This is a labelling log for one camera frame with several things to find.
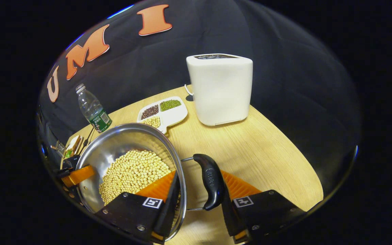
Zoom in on white toaster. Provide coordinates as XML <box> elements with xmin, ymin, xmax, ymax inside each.
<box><xmin>186</xmin><ymin>53</ymin><xmax>254</xmax><ymax>127</ymax></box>

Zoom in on white divided plate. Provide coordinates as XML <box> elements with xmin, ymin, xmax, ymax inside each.
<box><xmin>137</xmin><ymin>96</ymin><xmax>189</xmax><ymax>134</ymax></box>

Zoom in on clear plastic water bottle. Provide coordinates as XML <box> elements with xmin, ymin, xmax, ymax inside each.
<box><xmin>76</xmin><ymin>83</ymin><xmax>113</xmax><ymax>133</ymax></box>

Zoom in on small portion of soybeans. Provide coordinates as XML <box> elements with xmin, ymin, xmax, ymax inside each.
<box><xmin>142</xmin><ymin>116</ymin><xmax>161</xmax><ymax>129</ymax></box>

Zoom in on sandwich with lettuce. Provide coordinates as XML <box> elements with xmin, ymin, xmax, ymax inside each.
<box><xmin>63</xmin><ymin>135</ymin><xmax>82</xmax><ymax>158</ymax></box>

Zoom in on dark red beans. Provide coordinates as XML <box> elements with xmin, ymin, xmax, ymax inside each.
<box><xmin>141</xmin><ymin>104</ymin><xmax>159</xmax><ymax>120</ymax></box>

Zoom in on small metal wire rack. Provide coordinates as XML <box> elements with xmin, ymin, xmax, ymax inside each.
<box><xmin>51</xmin><ymin>140</ymin><xmax>68</xmax><ymax>158</ymax></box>

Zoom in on green mung beans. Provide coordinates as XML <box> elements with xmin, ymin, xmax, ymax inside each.
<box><xmin>160</xmin><ymin>99</ymin><xmax>182</xmax><ymax>112</ymax></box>

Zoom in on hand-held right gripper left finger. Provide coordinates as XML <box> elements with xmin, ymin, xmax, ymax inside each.
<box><xmin>94</xmin><ymin>170</ymin><xmax>181</xmax><ymax>245</ymax></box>

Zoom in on pile of soybeans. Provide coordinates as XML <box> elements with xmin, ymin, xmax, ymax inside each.
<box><xmin>99</xmin><ymin>150</ymin><xmax>172</xmax><ymax>206</ymax></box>

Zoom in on steel pot with black handle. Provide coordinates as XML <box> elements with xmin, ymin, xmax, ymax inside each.
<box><xmin>75</xmin><ymin>122</ymin><xmax>226</xmax><ymax>244</ymax></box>

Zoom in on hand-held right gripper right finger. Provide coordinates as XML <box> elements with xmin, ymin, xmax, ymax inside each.
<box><xmin>220</xmin><ymin>169</ymin><xmax>307</xmax><ymax>245</ymax></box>

